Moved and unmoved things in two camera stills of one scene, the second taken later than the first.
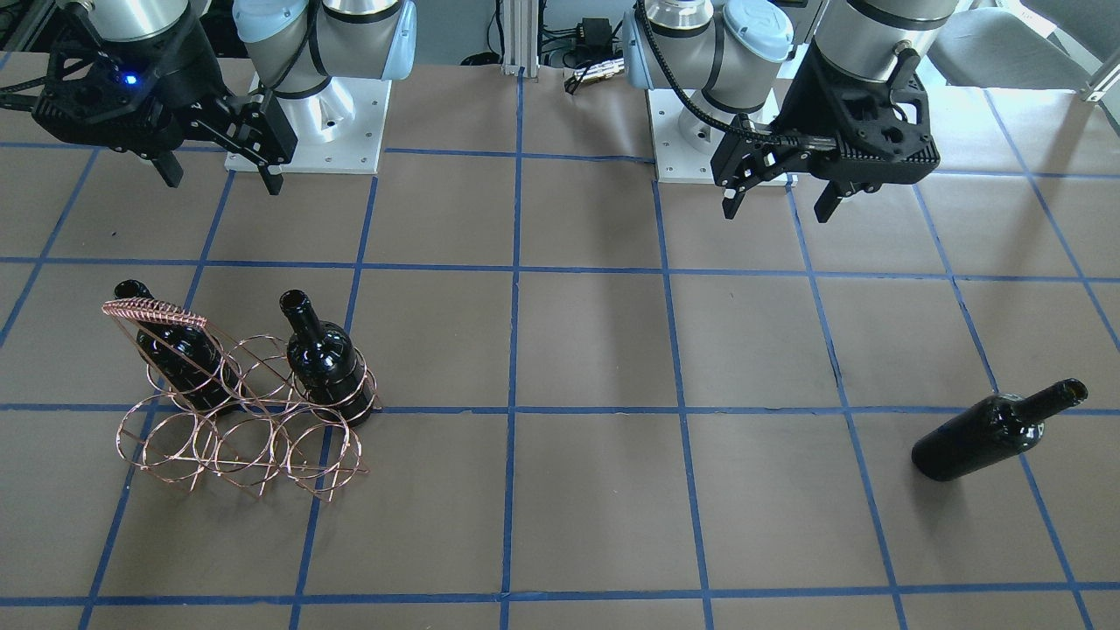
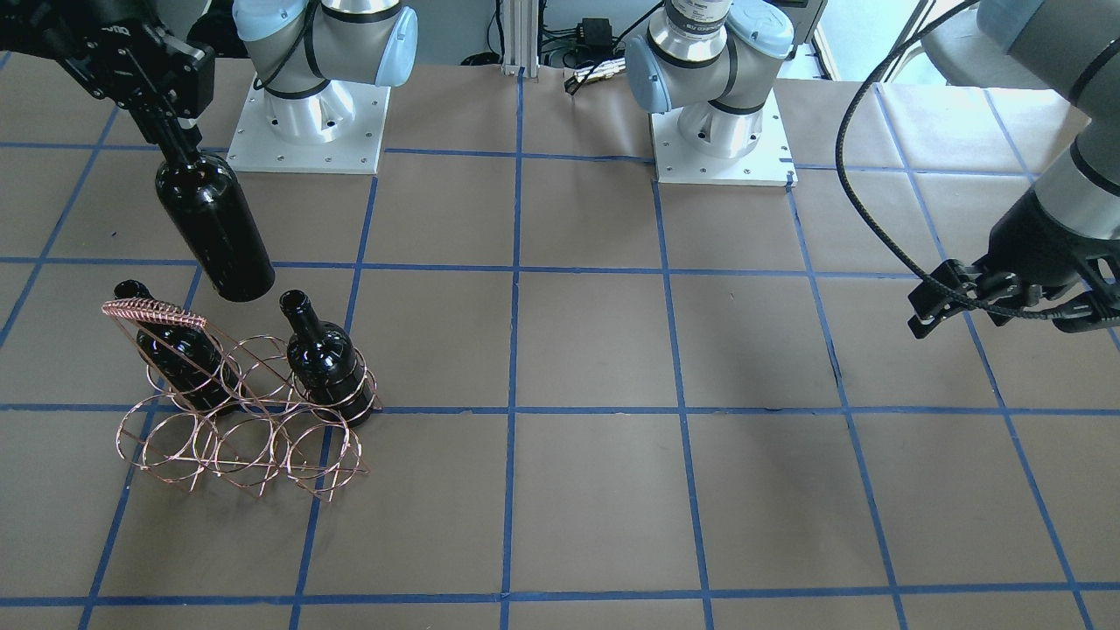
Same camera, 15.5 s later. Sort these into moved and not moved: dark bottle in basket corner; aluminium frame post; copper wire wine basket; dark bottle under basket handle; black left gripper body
Moved: black left gripper body
Not moved: copper wire wine basket; aluminium frame post; dark bottle under basket handle; dark bottle in basket corner
